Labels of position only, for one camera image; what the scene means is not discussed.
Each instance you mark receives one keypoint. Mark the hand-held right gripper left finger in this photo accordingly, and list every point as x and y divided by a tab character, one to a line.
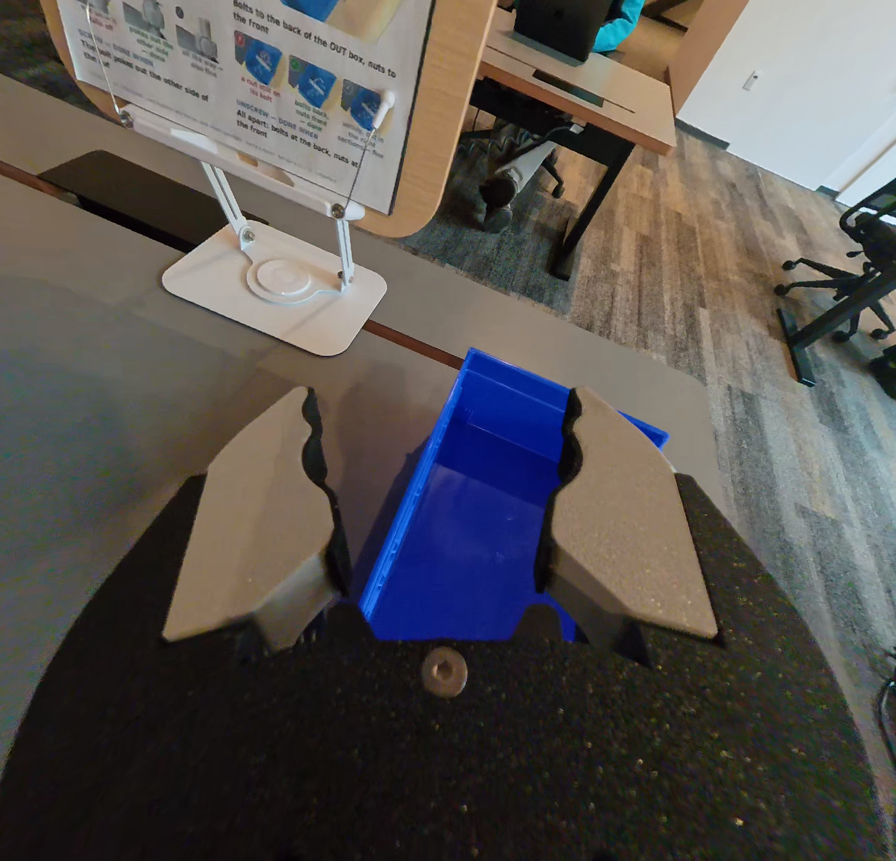
259	525

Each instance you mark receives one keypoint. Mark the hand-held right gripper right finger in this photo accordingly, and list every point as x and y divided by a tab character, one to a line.
630	525

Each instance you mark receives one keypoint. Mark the blue plastic bin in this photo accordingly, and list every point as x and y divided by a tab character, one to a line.
476	525

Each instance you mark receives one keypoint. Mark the wooden desk black legs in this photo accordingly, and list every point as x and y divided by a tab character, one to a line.
630	104
805	343

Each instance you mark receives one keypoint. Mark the white document stand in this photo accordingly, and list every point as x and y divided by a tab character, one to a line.
231	273

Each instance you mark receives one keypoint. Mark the black office chair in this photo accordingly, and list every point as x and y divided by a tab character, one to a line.
868	216

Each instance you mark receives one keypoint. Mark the wooden partition panel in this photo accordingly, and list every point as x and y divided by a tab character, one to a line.
462	69

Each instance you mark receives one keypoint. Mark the black laptop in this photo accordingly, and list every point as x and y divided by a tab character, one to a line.
560	13

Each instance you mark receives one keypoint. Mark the white wall switch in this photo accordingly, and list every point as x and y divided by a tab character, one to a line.
752	80

